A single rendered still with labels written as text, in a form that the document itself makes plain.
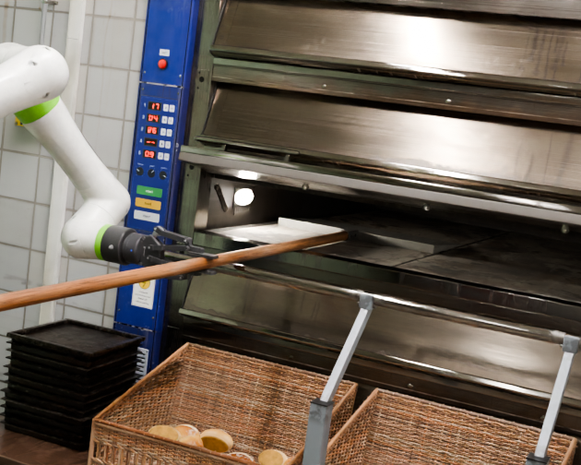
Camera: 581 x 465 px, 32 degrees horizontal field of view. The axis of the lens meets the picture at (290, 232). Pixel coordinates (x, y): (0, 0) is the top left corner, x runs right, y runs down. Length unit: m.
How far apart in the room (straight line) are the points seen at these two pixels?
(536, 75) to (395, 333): 0.78
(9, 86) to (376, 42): 1.04
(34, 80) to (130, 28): 0.93
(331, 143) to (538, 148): 0.56
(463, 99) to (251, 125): 0.62
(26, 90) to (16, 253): 1.23
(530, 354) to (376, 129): 0.73
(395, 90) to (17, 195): 1.32
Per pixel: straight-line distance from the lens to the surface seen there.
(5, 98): 2.26
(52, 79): 2.29
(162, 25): 3.06
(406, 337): 2.79
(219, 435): 2.91
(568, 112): 2.66
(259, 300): 2.95
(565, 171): 2.64
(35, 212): 3.36
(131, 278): 2.11
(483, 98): 2.70
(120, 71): 3.17
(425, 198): 2.58
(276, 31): 2.92
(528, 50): 2.69
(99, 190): 2.58
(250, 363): 2.95
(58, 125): 2.50
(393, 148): 2.75
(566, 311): 2.67
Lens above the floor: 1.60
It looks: 7 degrees down
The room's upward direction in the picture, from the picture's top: 7 degrees clockwise
